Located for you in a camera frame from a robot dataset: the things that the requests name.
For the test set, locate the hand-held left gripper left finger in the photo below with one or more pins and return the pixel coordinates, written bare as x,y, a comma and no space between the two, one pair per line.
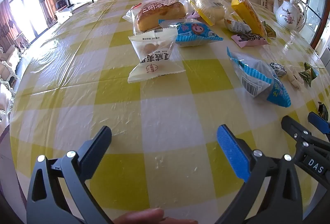
95,144

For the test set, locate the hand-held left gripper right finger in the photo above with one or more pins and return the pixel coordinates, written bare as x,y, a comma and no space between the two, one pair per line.
232,151

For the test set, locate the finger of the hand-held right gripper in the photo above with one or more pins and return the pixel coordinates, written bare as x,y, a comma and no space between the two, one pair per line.
318,122
291,124

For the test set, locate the blue striped snack packet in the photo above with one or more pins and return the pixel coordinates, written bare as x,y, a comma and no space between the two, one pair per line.
255,74

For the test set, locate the yellow bread packet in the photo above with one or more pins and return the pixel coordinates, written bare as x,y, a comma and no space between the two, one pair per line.
247,15

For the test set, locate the white round bun packet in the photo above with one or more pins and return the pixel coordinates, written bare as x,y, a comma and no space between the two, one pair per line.
208,9

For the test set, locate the sandwich cake packet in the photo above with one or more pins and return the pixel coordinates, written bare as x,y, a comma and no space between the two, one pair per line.
159,15

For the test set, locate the person's left hand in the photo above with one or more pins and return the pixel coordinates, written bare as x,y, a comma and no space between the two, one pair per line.
144,217

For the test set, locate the yellow checkered tablecloth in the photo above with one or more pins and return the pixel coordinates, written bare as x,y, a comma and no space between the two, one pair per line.
77,84

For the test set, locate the pink snack packet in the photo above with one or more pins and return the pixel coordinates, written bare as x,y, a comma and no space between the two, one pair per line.
247,38

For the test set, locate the green gold foil packet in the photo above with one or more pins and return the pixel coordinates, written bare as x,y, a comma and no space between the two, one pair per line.
269,30

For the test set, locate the white triangular snack packet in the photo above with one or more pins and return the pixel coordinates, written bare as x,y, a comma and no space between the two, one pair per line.
152,53

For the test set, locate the white floral teapot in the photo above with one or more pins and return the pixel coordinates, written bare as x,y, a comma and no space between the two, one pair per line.
286,16

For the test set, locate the small white orange packet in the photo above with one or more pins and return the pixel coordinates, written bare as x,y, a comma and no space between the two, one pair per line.
236,25

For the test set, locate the beige ornate sofa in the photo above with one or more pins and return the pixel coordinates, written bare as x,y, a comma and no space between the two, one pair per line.
7,71

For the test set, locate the blue cartoon snack packet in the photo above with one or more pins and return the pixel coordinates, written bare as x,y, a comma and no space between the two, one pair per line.
193,33

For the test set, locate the white television cabinet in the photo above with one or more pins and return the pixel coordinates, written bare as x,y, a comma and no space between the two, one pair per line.
64,13

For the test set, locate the tiny pink packet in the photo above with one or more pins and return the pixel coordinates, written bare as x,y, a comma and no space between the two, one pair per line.
192,15

